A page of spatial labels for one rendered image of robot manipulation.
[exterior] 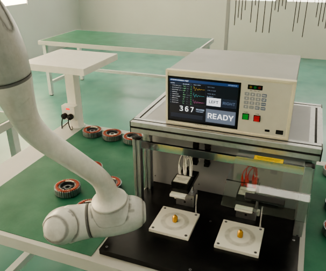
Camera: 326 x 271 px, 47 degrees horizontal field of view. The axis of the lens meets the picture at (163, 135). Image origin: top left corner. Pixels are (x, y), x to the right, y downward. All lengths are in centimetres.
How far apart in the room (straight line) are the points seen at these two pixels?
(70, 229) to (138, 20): 741
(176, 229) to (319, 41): 649
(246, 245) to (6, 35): 98
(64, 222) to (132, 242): 37
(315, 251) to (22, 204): 115
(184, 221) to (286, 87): 60
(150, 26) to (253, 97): 700
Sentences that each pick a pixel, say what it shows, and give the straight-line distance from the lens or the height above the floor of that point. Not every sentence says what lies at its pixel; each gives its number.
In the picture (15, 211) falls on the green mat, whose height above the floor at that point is 75.
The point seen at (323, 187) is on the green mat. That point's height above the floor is 75.
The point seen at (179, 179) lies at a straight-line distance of 140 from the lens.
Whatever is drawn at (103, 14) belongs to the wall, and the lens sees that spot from 865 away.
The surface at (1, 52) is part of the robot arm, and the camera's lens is 83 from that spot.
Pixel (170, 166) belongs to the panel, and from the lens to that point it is 161.
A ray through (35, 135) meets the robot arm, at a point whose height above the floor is 129.
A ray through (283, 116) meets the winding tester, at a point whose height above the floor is 120.
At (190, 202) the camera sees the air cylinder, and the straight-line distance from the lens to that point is 151.
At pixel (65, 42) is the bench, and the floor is 75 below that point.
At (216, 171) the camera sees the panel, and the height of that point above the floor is 88.
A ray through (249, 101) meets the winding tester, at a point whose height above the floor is 124.
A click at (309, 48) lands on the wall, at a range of 761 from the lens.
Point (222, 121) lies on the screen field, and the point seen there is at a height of 115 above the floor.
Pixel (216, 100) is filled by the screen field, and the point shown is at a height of 123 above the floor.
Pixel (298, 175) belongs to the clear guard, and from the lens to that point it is 122.
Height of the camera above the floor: 166
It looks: 25 degrees down
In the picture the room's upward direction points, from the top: straight up
